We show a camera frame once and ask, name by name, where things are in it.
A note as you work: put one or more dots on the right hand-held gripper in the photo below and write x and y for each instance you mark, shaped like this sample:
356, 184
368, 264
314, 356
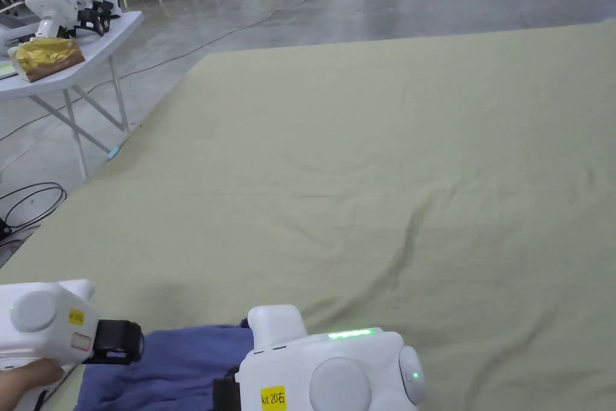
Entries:
308, 372

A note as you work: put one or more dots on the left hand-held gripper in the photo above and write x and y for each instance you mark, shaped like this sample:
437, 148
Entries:
43, 329

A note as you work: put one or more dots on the dark blue garment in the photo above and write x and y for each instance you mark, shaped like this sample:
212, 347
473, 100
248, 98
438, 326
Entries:
183, 363

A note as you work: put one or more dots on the person's left hand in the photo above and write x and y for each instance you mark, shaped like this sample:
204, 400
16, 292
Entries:
26, 377

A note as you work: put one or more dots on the blue tape piece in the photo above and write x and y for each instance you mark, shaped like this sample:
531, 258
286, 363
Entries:
114, 152

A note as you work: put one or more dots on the bed with pale green sheet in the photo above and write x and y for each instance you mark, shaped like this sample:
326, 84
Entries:
385, 165

